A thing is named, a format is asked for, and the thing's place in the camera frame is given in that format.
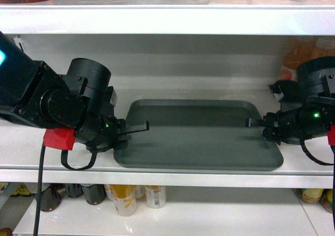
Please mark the white middle store shelf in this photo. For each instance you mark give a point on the white middle store shelf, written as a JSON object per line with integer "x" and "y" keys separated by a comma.
{"x": 20, "y": 153}

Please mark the white store shelf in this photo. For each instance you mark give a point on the white store shelf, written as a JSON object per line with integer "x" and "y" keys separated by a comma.
{"x": 20, "y": 153}
{"x": 192, "y": 17}

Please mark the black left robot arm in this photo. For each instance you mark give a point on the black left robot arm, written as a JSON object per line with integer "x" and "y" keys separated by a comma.
{"x": 33, "y": 94}

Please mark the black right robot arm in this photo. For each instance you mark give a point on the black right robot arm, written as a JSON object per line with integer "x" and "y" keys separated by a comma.
{"x": 306, "y": 105}

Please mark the silver grey metal tray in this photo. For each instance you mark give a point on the silver grey metal tray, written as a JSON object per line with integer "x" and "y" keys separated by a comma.
{"x": 197, "y": 135}

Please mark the dark cola bottle lower shelf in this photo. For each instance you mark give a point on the dark cola bottle lower shelf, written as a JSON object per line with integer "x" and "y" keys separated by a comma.
{"x": 94, "y": 193}

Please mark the red left cable connector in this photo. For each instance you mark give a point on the red left cable connector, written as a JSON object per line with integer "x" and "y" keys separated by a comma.
{"x": 59, "y": 138}

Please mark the white upper store shelf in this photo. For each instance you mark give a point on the white upper store shelf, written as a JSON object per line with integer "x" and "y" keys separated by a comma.
{"x": 192, "y": 17}

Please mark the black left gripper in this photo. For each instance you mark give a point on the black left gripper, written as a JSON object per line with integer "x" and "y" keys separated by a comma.
{"x": 100, "y": 134}

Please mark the yellow juice bottle lower shelf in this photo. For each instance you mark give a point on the yellow juice bottle lower shelf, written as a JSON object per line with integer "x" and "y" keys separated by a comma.
{"x": 124, "y": 199}

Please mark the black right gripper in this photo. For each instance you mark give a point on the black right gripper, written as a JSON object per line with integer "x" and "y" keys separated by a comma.
{"x": 293, "y": 126}

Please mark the white label bottle lower shelf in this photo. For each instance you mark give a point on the white label bottle lower shelf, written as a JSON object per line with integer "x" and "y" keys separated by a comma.
{"x": 155, "y": 196}

